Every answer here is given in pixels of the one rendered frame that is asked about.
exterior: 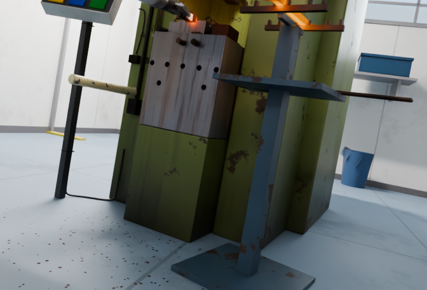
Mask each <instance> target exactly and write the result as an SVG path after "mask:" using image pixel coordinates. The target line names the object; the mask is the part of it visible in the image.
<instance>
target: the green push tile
mask: <svg viewBox="0 0 427 290"><path fill-rule="evenodd" d="M107 2H108V0H91V2H90V4H89V6H88V7H89V8H93V9H98V10H104V9H105V6H106V4H107Z"/></svg>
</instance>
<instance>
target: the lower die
mask: <svg viewBox="0 0 427 290"><path fill-rule="evenodd" d="M209 25H210V23H209V22H207V21H205V20H198V19H196V23H195V22H193V23H189V22H186V21H185V20H178V22H170V24H169V28H168V32H180V33H191V32H201V33H203V34H209V33H207V32H206V31H205V28H206V26H209Z"/></svg>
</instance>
